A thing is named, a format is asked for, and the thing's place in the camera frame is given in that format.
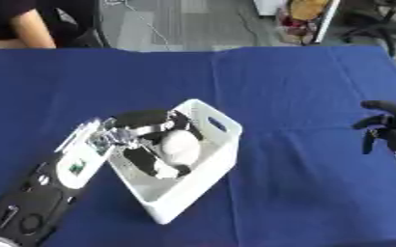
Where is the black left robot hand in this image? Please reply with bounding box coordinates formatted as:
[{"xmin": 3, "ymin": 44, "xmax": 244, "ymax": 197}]
[{"xmin": 111, "ymin": 108, "xmax": 205, "ymax": 180}]

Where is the white round object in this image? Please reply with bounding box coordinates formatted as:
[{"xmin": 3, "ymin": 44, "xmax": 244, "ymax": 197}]
[{"xmin": 157, "ymin": 128, "xmax": 204, "ymax": 167}]

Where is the white plastic box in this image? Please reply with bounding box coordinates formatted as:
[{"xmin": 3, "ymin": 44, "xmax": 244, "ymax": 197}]
[{"xmin": 104, "ymin": 97, "xmax": 245, "ymax": 226}]

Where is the black office chair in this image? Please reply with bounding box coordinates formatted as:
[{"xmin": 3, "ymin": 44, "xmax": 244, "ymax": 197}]
[{"xmin": 340, "ymin": 0, "xmax": 396, "ymax": 60}]

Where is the white panel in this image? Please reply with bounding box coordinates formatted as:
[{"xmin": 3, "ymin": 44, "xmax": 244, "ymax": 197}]
[{"xmin": 311, "ymin": 0, "xmax": 344, "ymax": 44}]

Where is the yellow and red bag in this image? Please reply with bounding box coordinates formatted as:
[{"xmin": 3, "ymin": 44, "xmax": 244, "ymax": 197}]
[{"xmin": 275, "ymin": 0, "xmax": 332, "ymax": 45}]

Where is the person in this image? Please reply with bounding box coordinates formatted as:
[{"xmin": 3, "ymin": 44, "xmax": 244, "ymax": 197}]
[{"xmin": 0, "ymin": 0, "xmax": 99, "ymax": 49}]

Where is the white floor cable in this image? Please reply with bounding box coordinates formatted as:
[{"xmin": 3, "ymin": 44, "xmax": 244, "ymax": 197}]
[{"xmin": 101, "ymin": 0, "xmax": 173, "ymax": 45}]

